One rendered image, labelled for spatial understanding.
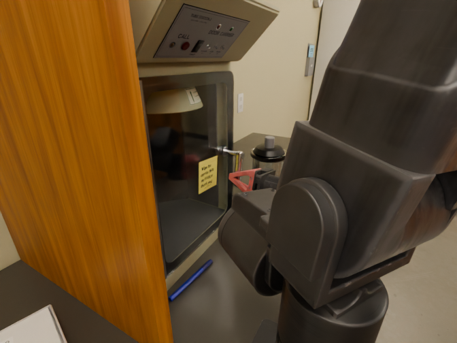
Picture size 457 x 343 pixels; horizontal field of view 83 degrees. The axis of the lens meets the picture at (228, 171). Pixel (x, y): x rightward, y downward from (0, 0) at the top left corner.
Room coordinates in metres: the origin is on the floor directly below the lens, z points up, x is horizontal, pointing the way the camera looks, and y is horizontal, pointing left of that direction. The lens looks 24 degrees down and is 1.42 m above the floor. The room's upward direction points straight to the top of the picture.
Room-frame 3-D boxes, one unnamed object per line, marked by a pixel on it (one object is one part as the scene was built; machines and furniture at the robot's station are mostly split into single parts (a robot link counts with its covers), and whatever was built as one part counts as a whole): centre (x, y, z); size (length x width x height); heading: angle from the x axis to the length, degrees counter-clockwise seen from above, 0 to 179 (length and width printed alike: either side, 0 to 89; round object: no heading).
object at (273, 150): (0.71, -0.12, 1.18); 0.09 x 0.09 x 0.07
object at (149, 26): (0.50, 0.02, 1.46); 0.32 x 0.12 x 0.10; 150
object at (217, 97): (0.53, 0.07, 1.19); 0.30 x 0.01 x 0.40; 150
